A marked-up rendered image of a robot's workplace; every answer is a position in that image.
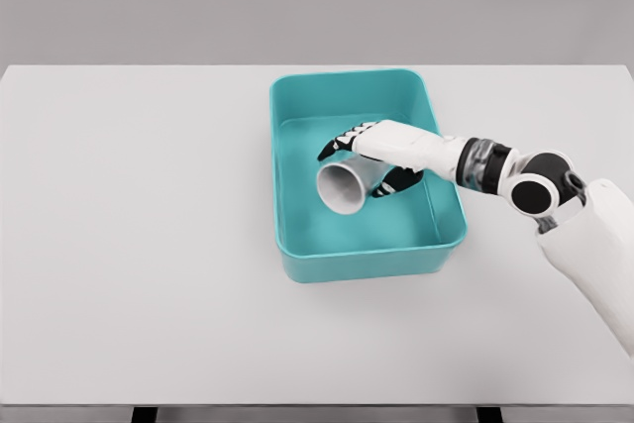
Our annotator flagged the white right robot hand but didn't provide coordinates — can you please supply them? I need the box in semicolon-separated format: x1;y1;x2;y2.
316;119;437;200

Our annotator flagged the white paper cup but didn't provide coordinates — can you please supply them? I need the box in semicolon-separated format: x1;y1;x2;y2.
316;155;389;215

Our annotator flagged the teal plastic basket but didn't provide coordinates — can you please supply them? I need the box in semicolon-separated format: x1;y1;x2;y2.
268;67;469;285

